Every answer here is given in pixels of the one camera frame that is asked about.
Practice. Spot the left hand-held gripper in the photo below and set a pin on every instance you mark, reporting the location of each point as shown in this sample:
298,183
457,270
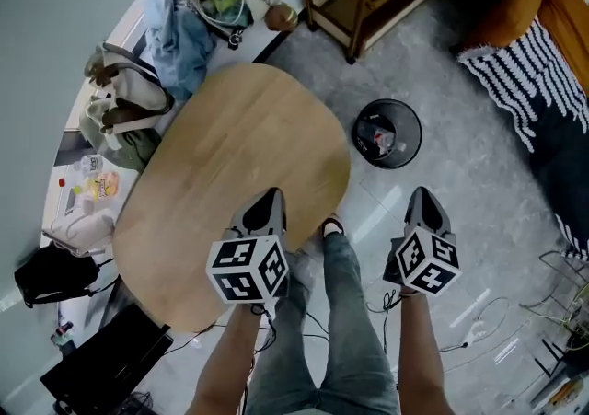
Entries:
234,257

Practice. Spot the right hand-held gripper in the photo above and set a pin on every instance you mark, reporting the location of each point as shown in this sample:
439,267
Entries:
428,261

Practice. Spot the black mesh waste bin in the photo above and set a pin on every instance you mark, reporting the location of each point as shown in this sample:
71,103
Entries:
409,118

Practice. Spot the person's left forearm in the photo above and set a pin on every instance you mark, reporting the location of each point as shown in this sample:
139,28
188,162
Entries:
225,358

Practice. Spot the person's right forearm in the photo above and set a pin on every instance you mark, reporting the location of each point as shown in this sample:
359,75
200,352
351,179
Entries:
423,358

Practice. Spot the oval wooden table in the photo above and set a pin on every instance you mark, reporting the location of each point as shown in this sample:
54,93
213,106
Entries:
230,164

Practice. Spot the person's right shoe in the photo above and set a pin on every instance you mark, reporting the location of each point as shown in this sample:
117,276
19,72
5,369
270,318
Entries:
333,225

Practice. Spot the person's left leg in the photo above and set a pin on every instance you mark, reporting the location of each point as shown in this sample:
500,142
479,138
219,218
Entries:
285,349

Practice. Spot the person's leg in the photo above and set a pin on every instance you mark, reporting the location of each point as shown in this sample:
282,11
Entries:
354,335
285,349

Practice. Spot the person's right leg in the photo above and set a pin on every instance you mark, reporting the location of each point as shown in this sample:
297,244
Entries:
354,335

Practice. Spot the olive green bag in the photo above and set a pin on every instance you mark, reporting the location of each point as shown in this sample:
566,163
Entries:
138,151

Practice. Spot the black white striped blanket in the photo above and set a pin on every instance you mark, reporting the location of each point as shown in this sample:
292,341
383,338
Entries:
520,77

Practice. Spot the white kettle jug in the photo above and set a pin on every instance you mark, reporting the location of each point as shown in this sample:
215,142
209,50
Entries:
83,229

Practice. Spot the clear jar white label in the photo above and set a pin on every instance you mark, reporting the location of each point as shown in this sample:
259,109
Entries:
93,164

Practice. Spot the light blue garment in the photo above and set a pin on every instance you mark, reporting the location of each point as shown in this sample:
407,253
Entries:
179,45

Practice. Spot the brown round pouch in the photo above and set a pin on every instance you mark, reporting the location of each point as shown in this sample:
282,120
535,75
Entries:
281,17

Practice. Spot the black flat monitor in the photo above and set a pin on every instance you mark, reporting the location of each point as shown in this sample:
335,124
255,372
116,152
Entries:
106,367

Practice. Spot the black backpack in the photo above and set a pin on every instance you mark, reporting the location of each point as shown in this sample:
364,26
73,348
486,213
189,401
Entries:
50,275

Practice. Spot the small green bottle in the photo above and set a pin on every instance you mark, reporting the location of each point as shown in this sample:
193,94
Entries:
63,332

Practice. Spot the large orange cushion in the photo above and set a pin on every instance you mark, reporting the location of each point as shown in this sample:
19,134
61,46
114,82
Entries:
568,22

